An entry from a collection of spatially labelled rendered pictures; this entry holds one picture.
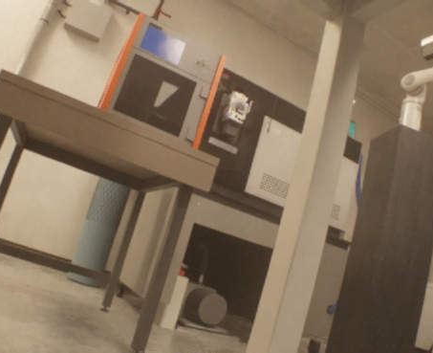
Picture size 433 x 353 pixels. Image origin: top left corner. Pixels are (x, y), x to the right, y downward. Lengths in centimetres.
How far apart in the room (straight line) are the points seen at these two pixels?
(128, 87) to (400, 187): 107
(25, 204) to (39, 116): 183
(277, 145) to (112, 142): 128
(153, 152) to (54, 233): 186
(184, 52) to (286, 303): 108
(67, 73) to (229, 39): 154
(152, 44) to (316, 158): 95
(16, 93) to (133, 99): 38
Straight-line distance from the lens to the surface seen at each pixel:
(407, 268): 155
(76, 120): 116
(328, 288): 238
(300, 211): 53
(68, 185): 295
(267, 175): 217
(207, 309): 210
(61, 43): 323
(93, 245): 259
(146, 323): 129
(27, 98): 117
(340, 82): 61
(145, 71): 134
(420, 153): 165
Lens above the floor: 36
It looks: 12 degrees up
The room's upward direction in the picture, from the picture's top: 16 degrees clockwise
